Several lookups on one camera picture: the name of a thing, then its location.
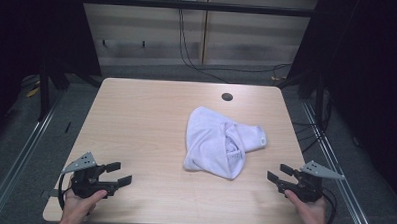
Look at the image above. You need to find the grey metal floor rail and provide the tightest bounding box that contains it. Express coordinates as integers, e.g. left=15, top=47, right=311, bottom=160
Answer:
left=0, top=87, right=67, bottom=224
left=296, top=101, right=382, bottom=224

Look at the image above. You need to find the bundle of black floor cables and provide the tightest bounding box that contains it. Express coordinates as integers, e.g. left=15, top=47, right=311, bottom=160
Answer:
left=290, top=118, right=330, bottom=156

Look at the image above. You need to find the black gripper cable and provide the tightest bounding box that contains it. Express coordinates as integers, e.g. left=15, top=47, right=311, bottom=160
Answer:
left=56, top=172, right=72, bottom=212
left=320, top=187, right=339, bottom=224

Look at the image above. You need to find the white printed towel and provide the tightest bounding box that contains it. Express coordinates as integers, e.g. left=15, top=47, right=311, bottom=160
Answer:
left=182, top=105, right=270, bottom=182

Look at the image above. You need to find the dark curtain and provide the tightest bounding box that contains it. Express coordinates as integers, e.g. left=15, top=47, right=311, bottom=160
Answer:
left=281, top=0, right=397, bottom=208
left=0, top=0, right=105, bottom=153

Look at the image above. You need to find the grey tape strip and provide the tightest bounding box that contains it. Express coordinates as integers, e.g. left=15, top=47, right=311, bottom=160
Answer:
left=40, top=188, right=61, bottom=199

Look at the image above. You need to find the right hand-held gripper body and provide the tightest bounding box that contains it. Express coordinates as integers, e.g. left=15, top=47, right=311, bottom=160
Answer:
left=276, top=159, right=347, bottom=205

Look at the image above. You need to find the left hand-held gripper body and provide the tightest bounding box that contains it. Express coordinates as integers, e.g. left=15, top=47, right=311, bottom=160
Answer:
left=59, top=150, right=119, bottom=201

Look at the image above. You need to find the long black hanging cable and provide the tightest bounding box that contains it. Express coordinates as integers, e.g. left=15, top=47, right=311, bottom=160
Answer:
left=174, top=7, right=295, bottom=87

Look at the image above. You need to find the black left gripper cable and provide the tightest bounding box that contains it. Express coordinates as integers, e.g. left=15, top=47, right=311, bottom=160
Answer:
left=56, top=172, right=72, bottom=212

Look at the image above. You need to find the person's left hand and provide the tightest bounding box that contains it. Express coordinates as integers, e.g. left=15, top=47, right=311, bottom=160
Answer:
left=58, top=187, right=109, bottom=224

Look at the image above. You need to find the black horizontal metal bar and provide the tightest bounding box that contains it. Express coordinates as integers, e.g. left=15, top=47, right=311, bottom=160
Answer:
left=79, top=0, right=319, bottom=19

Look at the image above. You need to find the person's right hand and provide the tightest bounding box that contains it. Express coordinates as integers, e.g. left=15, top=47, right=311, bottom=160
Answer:
left=283, top=189, right=332, bottom=224

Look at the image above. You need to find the black metal stand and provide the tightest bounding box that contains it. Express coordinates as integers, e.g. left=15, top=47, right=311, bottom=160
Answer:
left=37, top=61, right=53, bottom=123

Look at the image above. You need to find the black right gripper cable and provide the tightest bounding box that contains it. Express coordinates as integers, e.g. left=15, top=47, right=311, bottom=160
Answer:
left=320, top=187, right=339, bottom=224

